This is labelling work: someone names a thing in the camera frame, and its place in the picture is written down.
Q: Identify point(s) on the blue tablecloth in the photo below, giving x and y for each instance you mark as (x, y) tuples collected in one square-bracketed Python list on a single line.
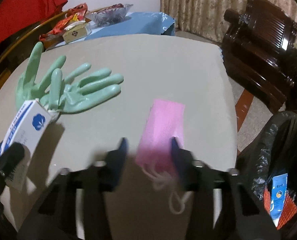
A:
[(153, 23)]

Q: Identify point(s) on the glass fruit bowl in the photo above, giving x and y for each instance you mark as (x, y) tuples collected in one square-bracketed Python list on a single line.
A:
[(109, 15)]

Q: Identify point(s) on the dark wooden armchair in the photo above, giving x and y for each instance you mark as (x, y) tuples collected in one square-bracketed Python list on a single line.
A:
[(259, 52)]

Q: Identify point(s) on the beige tissue box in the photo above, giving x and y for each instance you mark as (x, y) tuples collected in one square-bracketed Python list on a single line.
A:
[(76, 30)]

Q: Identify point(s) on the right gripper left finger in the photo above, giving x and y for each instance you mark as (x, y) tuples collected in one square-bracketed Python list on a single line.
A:
[(112, 171)]

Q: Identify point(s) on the white blue medicine box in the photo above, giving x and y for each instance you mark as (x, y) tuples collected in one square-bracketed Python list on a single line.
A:
[(27, 128)]

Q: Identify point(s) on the pink face mask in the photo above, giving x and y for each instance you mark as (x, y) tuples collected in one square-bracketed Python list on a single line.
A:
[(165, 122)]

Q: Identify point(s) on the black trash bin with bag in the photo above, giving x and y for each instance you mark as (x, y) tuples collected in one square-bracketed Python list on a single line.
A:
[(273, 152)]

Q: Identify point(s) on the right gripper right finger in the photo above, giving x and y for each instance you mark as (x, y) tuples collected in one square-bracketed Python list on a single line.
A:
[(183, 163)]

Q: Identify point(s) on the blue sachet packet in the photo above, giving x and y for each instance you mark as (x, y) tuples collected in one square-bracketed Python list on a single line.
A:
[(278, 195)]

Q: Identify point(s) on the orange mesh trash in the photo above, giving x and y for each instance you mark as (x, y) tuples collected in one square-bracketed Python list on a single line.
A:
[(288, 211)]

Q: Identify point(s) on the red snack bag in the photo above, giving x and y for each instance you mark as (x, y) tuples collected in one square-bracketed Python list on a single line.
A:
[(58, 29)]

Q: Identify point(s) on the red cloth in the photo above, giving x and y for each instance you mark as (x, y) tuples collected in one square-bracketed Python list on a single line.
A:
[(19, 14)]

